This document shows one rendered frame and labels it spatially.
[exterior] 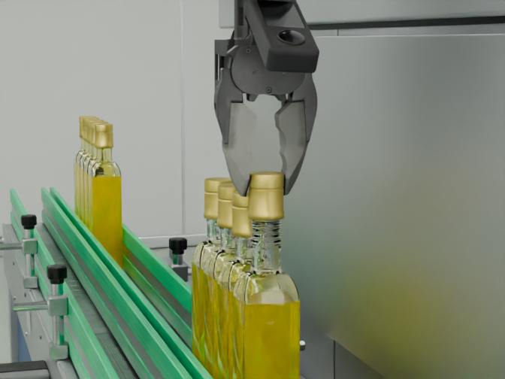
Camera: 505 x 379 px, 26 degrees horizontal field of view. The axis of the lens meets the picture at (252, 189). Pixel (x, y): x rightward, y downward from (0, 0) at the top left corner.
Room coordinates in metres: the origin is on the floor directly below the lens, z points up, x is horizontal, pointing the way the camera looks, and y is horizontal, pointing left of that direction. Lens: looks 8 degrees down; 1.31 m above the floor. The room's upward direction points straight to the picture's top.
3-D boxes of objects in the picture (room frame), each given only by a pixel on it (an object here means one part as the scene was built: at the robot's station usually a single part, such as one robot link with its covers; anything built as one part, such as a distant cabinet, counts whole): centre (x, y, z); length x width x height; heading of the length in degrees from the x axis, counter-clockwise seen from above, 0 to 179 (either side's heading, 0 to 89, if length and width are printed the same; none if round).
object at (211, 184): (1.22, 0.04, 1.14); 0.04 x 0.04 x 0.04
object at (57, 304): (1.47, 0.29, 0.94); 0.07 x 0.04 x 0.13; 106
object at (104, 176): (2.05, 0.28, 1.02); 0.06 x 0.06 x 0.28; 16
